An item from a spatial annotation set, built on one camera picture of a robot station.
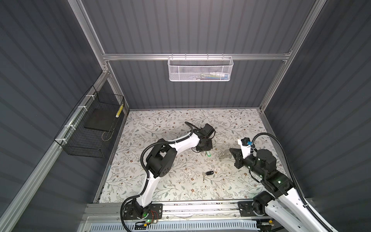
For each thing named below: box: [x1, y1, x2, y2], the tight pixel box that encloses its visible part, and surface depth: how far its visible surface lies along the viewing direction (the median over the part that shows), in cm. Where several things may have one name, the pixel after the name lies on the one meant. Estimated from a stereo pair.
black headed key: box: [201, 170, 215, 181], surface depth 88 cm
